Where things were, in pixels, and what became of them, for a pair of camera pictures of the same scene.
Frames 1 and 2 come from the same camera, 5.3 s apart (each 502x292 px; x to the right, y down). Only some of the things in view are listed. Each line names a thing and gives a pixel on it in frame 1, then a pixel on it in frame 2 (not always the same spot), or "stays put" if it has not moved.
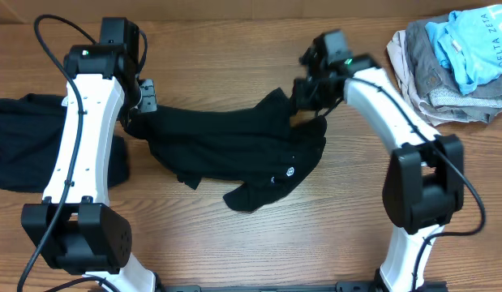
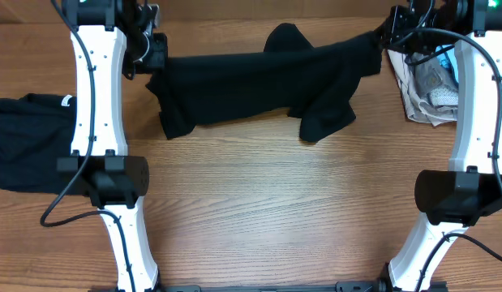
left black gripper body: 148,101 -> 154,59
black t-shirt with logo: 258,144 -> 289,73
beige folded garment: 405,78 stays put
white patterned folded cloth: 444,96 stays put
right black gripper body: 316,93 -> 401,25
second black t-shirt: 26,135 stays put
